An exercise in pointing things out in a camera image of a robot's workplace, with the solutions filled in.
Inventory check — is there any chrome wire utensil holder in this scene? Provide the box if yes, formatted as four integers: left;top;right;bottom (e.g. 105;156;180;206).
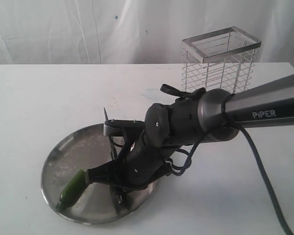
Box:
182;26;262;93

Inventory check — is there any green cucumber piece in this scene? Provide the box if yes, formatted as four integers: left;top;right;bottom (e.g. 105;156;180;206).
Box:
56;169;88;211

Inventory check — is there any black kitchen knife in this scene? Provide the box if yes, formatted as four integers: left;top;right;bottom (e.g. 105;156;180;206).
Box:
102;106;128;209

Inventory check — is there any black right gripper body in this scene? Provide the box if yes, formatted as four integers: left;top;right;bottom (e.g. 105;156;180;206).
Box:
112;137;179;191

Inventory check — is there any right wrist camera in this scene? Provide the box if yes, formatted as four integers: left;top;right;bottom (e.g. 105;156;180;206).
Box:
103;119;145;137

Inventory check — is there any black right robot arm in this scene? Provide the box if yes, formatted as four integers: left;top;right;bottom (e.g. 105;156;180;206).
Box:
85;74;294;193

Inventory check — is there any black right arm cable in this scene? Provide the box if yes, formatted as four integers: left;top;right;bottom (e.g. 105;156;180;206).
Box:
160;84;294;235

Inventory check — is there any round stainless steel plate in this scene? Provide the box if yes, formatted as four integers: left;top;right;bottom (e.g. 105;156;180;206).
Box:
41;123;158;224

